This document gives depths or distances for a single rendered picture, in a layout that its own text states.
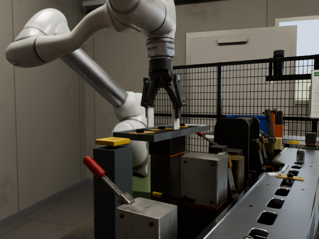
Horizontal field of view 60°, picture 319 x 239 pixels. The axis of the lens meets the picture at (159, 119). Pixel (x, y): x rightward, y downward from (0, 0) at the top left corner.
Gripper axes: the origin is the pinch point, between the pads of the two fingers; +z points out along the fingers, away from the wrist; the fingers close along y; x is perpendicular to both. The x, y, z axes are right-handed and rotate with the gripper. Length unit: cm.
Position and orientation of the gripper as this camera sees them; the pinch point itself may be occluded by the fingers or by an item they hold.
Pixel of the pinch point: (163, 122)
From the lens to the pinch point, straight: 89.8
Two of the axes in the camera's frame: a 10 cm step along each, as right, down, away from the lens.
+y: 7.7, 0.2, -6.3
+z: 0.3, 10.0, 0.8
